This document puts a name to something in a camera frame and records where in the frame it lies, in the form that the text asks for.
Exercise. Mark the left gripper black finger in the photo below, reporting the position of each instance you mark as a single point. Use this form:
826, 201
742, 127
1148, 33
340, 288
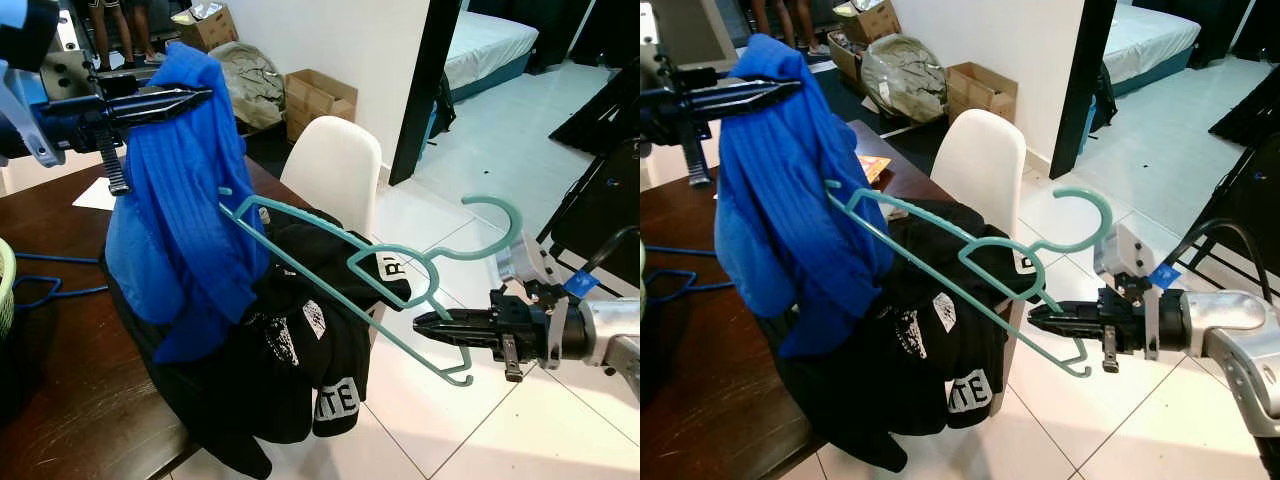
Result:
165, 113
755, 104
760, 88
170, 97

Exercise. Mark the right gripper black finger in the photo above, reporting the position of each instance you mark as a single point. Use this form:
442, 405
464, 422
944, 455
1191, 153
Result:
1065, 312
455, 336
1065, 331
455, 317

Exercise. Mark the teal plastic hanger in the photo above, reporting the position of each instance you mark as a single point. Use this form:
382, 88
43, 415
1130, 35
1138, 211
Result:
517, 225
1108, 215

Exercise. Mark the blue mesh garment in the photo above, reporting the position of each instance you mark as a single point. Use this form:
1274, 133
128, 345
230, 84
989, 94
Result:
790, 220
180, 220

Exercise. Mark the bare-legged person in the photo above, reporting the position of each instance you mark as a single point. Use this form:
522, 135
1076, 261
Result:
145, 25
808, 22
768, 18
105, 30

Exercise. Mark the white paper sheet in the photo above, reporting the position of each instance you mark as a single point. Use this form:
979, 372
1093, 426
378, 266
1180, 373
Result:
95, 195

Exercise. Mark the grey-green stuffed bag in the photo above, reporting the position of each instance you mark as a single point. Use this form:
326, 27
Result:
905, 75
250, 85

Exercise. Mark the grey-brown door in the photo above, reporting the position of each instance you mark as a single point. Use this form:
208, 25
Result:
700, 30

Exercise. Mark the black metal stand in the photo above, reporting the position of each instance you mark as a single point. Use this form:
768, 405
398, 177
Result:
600, 200
1255, 190

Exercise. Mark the orange printed packet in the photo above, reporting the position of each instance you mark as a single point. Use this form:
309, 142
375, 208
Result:
875, 167

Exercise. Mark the open brown cardboard box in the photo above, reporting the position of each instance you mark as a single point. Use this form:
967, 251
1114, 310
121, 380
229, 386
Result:
980, 92
320, 105

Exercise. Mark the black garment with white print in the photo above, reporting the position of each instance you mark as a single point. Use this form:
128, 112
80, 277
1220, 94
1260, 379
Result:
920, 380
290, 380

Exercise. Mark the yellow-green plastic basket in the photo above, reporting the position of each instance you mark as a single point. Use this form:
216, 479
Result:
6, 290

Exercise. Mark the bed with white mattress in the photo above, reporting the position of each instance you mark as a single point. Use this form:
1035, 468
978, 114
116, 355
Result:
490, 45
1150, 35

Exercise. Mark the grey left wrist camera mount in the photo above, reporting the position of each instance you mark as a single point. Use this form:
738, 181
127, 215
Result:
647, 20
72, 65

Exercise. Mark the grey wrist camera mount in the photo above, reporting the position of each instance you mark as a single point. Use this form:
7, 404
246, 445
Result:
72, 65
1120, 250
525, 262
647, 20

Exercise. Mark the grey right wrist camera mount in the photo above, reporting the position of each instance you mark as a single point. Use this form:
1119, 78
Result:
525, 262
1120, 250

